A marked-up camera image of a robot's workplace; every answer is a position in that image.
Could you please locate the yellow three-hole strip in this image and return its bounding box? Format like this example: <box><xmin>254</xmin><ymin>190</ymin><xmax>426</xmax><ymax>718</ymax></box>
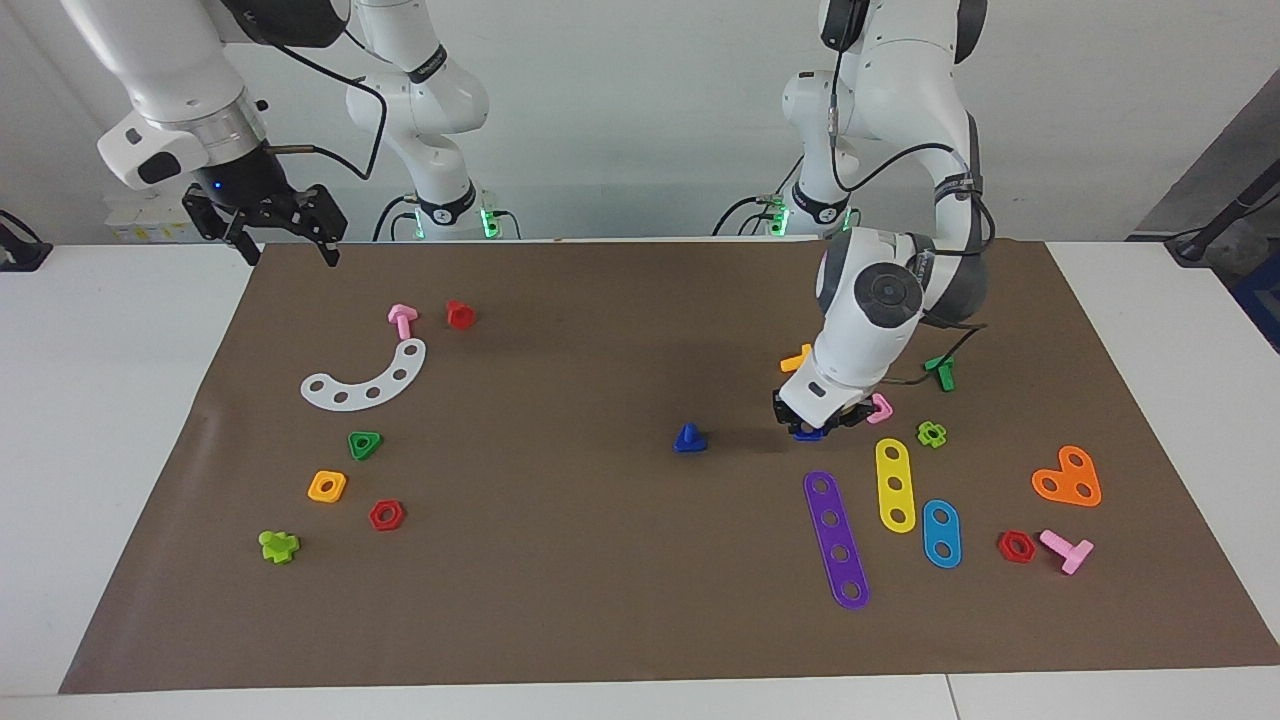
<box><xmin>875</xmin><ymin>438</ymin><xmax>918</xmax><ymax>534</ymax></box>

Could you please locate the purple four-hole strip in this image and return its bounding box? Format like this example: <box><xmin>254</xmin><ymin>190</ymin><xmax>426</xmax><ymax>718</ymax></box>
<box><xmin>803</xmin><ymin>470</ymin><xmax>871</xmax><ymax>611</ymax></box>

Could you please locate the white curved perforated plate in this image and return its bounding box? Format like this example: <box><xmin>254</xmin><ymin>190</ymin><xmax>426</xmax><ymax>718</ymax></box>
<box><xmin>300</xmin><ymin>338</ymin><xmax>428</xmax><ymax>412</ymax></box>

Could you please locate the blue two-hole strip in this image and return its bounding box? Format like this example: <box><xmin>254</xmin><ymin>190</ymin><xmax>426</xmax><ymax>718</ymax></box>
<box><xmin>922</xmin><ymin>499</ymin><xmax>963</xmax><ymax>570</ymax></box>

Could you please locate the black table clamp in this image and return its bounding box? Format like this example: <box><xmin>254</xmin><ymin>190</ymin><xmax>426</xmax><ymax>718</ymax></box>
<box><xmin>0</xmin><ymin>209</ymin><xmax>54</xmax><ymax>273</ymax></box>

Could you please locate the brown table mat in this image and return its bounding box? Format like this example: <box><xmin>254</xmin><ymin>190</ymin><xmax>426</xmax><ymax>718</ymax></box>
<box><xmin>58</xmin><ymin>238</ymin><xmax>1280</xmax><ymax>695</ymax></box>

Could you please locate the orange heart plate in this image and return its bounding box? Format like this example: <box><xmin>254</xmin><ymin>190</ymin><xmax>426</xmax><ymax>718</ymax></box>
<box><xmin>1031</xmin><ymin>445</ymin><xmax>1103</xmax><ymax>508</ymax></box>

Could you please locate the black stand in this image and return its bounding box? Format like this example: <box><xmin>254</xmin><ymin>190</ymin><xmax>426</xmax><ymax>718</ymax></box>
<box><xmin>1165</xmin><ymin>165</ymin><xmax>1280</xmax><ymax>267</ymax></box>

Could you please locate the blue box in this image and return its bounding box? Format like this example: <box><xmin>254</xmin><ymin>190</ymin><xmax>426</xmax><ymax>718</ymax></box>
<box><xmin>1233</xmin><ymin>255</ymin><xmax>1280</xmax><ymax>353</ymax></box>

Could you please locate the black right base cable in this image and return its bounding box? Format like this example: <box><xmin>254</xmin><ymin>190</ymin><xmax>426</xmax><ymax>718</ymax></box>
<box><xmin>373</xmin><ymin>193</ymin><xmax>423</xmax><ymax>242</ymax></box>

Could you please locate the black base cable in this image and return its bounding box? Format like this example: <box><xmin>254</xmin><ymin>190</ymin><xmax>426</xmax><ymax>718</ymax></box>
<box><xmin>373</xmin><ymin>193</ymin><xmax>423</xmax><ymax>242</ymax></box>
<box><xmin>712</xmin><ymin>150</ymin><xmax>806</xmax><ymax>238</ymax></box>

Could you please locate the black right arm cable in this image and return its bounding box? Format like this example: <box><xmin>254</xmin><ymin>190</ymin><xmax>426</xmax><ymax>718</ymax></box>
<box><xmin>262</xmin><ymin>30</ymin><xmax>389</xmax><ymax>183</ymax></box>

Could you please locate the black left base cable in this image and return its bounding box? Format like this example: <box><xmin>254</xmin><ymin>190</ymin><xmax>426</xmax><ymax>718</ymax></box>
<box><xmin>712</xmin><ymin>150</ymin><xmax>806</xmax><ymax>238</ymax></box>

